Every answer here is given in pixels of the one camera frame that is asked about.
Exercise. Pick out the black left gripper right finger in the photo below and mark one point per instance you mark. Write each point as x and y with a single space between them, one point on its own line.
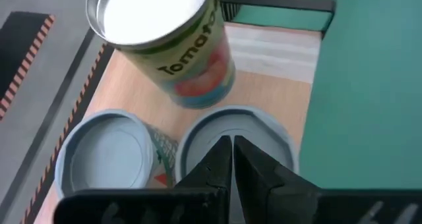
270 197

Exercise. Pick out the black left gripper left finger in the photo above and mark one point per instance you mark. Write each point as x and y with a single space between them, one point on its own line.
211 174

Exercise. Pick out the tin can with grey lid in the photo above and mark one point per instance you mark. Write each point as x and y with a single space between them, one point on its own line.
257 131

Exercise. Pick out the green patterned label tin can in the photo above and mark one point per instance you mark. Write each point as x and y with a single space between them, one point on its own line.
108 151

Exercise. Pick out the Tomatoes label tin can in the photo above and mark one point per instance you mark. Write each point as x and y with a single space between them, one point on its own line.
184 62

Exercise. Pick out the wooden shelf with black legs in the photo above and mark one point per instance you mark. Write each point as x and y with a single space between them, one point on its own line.
132 85

